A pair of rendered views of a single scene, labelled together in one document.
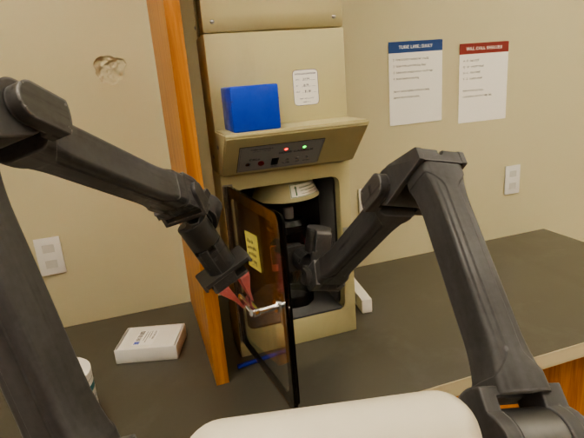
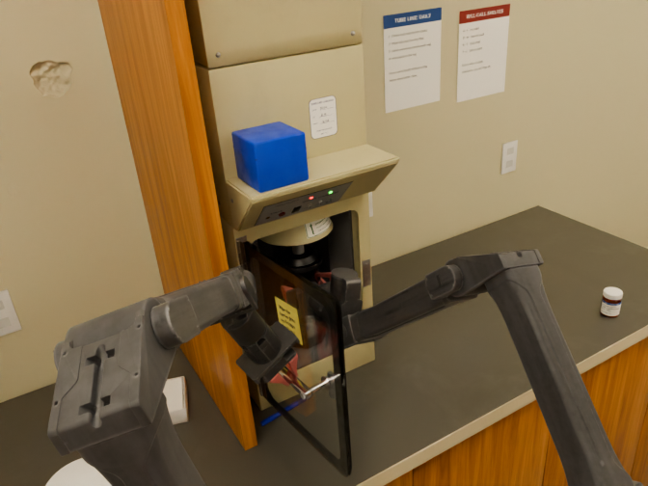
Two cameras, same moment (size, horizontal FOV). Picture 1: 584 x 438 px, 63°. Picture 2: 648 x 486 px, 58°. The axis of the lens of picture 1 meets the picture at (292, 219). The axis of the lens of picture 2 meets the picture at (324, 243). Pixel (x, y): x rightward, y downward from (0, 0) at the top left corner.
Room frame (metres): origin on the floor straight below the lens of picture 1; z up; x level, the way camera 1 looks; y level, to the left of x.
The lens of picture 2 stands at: (0.02, 0.19, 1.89)
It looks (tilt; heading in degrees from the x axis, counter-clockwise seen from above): 27 degrees down; 349
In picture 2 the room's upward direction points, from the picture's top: 5 degrees counter-clockwise
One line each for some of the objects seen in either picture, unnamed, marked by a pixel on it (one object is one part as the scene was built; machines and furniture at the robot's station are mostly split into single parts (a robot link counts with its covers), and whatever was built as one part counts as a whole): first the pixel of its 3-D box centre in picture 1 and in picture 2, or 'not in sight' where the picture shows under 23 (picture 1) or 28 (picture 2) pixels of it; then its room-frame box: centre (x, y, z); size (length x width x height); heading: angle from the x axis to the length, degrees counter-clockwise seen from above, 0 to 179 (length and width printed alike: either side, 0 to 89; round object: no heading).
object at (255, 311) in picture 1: (257, 302); (303, 379); (0.84, 0.08, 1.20); 0.10 x 0.05 x 0.03; 23
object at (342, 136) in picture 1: (293, 147); (316, 192); (1.07, -0.02, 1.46); 0.32 x 0.11 x 0.10; 107
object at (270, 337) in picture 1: (258, 289); (294, 357); (0.92, 0.08, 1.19); 0.30 x 0.01 x 0.40; 23
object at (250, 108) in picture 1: (249, 107); (270, 155); (1.04, 0.07, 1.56); 0.10 x 0.10 x 0.09; 17
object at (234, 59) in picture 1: (275, 191); (281, 223); (1.24, 0.04, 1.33); 0.32 x 0.25 x 0.77; 107
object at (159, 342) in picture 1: (151, 342); (151, 405); (1.15, 0.40, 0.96); 0.16 x 0.12 x 0.04; 90
